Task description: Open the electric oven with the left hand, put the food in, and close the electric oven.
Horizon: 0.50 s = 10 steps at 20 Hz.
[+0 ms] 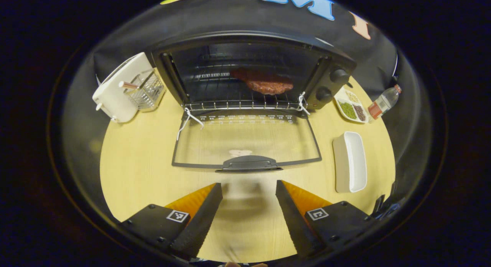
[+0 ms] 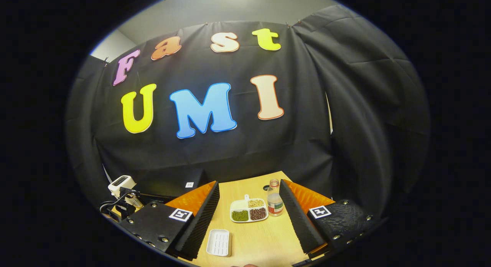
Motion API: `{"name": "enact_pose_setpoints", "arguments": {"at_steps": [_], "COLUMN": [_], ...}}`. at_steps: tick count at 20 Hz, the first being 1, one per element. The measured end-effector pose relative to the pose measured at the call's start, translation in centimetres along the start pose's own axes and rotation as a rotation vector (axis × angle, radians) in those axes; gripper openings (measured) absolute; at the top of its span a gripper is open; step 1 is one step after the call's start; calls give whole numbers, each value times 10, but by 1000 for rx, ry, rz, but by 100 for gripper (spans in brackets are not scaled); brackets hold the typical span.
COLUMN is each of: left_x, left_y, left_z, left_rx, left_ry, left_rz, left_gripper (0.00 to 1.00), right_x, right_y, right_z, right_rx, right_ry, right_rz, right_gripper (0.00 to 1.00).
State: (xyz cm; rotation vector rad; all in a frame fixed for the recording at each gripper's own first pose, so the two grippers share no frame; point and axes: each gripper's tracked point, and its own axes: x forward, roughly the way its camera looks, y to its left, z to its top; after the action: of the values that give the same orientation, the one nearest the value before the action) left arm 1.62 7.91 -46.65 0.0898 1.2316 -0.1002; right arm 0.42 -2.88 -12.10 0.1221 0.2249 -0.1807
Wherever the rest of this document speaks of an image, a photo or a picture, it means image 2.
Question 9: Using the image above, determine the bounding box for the black electric oven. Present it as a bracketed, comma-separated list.
[136, 168, 210, 207]

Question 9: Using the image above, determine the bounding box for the white toaster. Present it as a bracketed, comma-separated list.
[108, 175, 137, 199]

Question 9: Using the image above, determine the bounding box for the white divided bean dish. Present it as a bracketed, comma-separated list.
[230, 194, 269, 224]

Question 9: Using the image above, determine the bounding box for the white rectangular dish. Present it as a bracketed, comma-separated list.
[206, 229, 233, 257]

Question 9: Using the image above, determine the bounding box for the black backdrop cloth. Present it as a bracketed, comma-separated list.
[65, 4, 431, 222]

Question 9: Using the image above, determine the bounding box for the clear plastic bottle red label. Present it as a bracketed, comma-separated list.
[267, 179, 285, 217]

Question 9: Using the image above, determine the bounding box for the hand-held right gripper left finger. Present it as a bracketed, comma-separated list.
[119, 181, 221, 260]

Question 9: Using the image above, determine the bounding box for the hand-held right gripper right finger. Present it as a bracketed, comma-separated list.
[278, 178, 381, 256]

